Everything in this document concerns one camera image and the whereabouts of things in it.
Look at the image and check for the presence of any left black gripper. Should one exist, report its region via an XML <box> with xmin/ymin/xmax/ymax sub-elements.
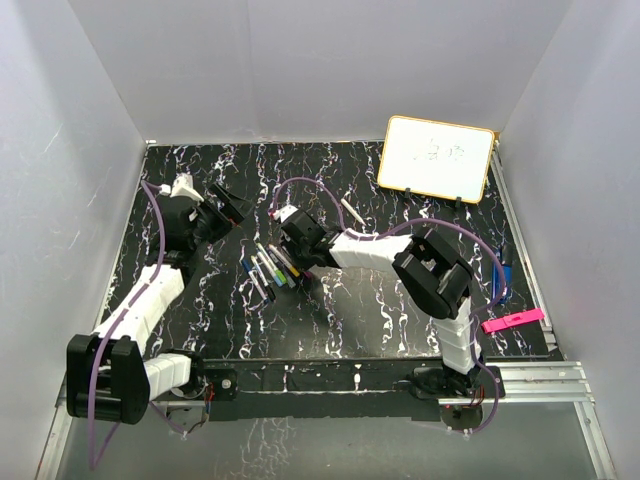
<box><xmin>189</xmin><ymin>185</ymin><xmax>253</xmax><ymax>250</ymax></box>

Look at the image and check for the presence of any white pen peach cap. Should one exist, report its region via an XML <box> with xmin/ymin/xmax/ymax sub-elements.
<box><xmin>341</xmin><ymin>198</ymin><xmax>366</xmax><ymax>226</ymax></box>

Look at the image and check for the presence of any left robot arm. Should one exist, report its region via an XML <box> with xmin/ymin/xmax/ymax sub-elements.
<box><xmin>66</xmin><ymin>174</ymin><xmax>252</xmax><ymax>425</ymax></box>

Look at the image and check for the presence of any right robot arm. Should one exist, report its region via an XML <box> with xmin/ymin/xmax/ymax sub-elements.
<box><xmin>272</xmin><ymin>206</ymin><xmax>482</xmax><ymax>397</ymax></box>

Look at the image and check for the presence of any white pen black cap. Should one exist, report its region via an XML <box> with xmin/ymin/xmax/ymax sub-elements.
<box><xmin>251</xmin><ymin>255</ymin><xmax>276</xmax><ymax>302</ymax></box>

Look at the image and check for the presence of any black base bar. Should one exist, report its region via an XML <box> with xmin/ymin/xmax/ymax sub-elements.
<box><xmin>162</xmin><ymin>358</ymin><xmax>505</xmax><ymax>425</ymax></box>

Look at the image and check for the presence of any yellow framed whiteboard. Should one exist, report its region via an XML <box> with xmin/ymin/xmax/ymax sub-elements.
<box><xmin>377</xmin><ymin>115</ymin><xmax>495</xmax><ymax>204</ymax></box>

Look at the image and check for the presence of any blue black tool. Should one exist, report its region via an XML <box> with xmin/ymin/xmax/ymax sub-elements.
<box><xmin>490</xmin><ymin>244</ymin><xmax>512</xmax><ymax>304</ymax></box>

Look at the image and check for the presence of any pink clip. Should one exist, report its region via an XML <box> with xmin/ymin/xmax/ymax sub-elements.
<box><xmin>481</xmin><ymin>308</ymin><xmax>545</xmax><ymax>334</ymax></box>

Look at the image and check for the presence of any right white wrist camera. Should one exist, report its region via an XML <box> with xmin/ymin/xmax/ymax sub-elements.
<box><xmin>270</xmin><ymin>205</ymin><xmax>298</xmax><ymax>224</ymax></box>

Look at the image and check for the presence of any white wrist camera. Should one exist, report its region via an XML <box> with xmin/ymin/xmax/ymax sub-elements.
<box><xmin>159</xmin><ymin>173</ymin><xmax>204</xmax><ymax>203</ymax></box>
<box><xmin>270</xmin><ymin>205</ymin><xmax>298</xmax><ymax>224</ymax></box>

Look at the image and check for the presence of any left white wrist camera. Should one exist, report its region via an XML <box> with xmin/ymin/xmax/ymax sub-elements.
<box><xmin>159</xmin><ymin>173</ymin><xmax>204</xmax><ymax>203</ymax></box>

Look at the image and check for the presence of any aluminium frame rail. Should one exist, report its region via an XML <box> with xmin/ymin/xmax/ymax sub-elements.
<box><xmin>38</xmin><ymin>361</ymin><xmax>616</xmax><ymax>479</ymax></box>

